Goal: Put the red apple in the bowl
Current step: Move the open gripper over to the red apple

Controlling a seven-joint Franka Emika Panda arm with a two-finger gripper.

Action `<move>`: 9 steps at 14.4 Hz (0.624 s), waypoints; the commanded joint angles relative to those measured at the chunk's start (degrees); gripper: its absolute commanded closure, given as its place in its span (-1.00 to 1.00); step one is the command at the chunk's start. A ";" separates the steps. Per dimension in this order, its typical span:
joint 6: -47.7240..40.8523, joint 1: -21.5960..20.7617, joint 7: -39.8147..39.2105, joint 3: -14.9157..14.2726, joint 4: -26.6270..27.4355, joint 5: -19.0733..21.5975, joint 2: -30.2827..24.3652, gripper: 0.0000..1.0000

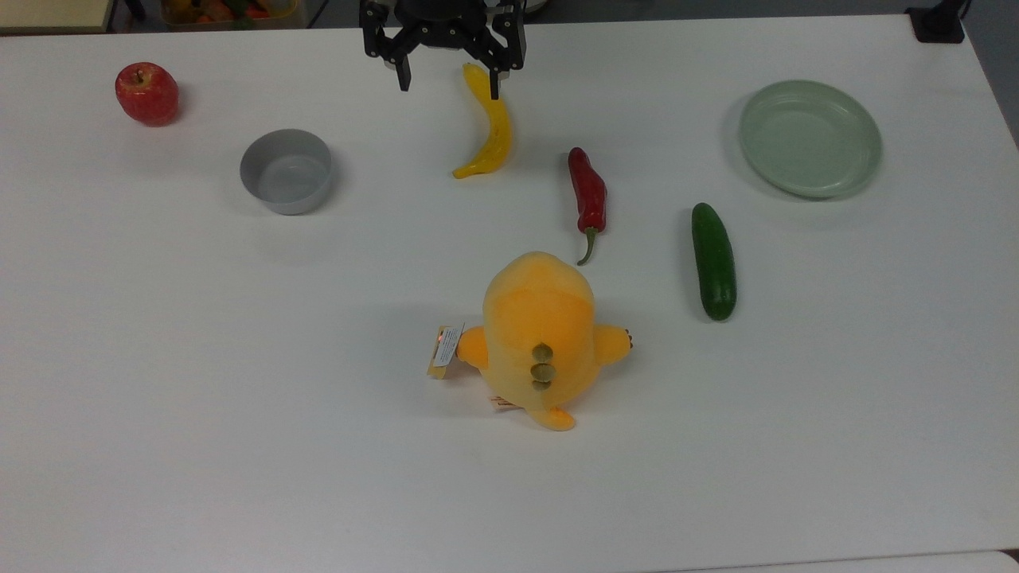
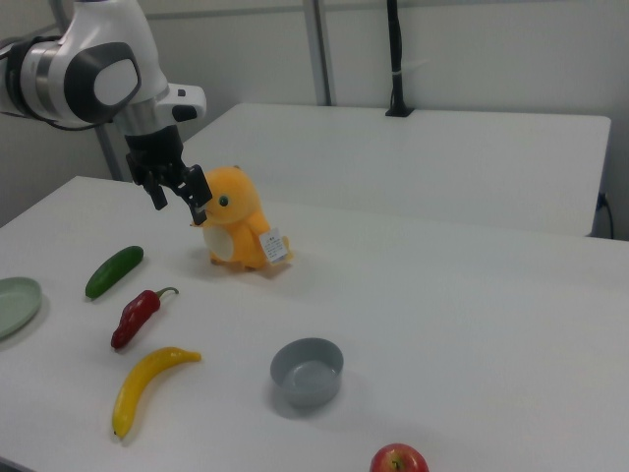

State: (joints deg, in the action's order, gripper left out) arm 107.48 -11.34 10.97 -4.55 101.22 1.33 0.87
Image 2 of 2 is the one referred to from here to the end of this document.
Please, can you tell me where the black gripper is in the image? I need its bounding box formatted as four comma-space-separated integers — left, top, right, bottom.
124, 124, 214, 226

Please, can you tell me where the red apple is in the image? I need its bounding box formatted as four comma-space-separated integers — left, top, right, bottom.
369, 442, 430, 472

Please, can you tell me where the grey bowl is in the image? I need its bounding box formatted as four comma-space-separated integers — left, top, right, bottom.
269, 336, 345, 409

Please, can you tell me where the orange plush toy animal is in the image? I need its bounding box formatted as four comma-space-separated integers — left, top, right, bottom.
190, 164, 296, 272

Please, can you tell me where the green toy cucumber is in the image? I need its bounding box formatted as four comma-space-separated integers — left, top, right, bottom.
85, 245, 145, 300

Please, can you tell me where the red toy chili pepper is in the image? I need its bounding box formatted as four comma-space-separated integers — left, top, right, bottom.
110, 286, 180, 352

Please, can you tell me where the yellow toy banana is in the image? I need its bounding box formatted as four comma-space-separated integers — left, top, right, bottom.
111, 346, 203, 440

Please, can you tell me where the pale green plate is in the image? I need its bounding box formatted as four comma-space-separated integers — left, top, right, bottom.
0, 276, 43, 341

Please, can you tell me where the white background table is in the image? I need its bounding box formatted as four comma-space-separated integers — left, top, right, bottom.
180, 102, 612, 238

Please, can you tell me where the black pole with clamp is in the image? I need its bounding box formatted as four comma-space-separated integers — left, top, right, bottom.
384, 0, 417, 119

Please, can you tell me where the black wall cable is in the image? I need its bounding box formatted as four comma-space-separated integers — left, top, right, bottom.
596, 191, 616, 240

